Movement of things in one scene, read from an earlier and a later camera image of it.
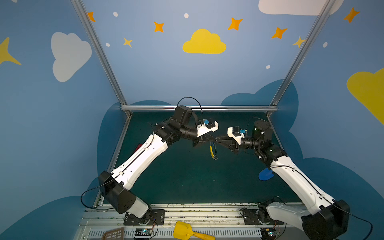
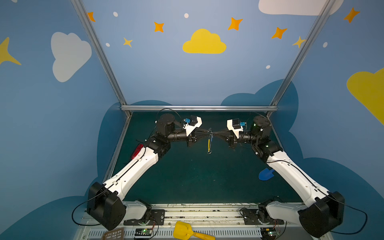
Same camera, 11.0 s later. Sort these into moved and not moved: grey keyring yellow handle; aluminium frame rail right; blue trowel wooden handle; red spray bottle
Moved: grey keyring yellow handle
Not moved: red spray bottle; blue trowel wooden handle; aluminium frame rail right
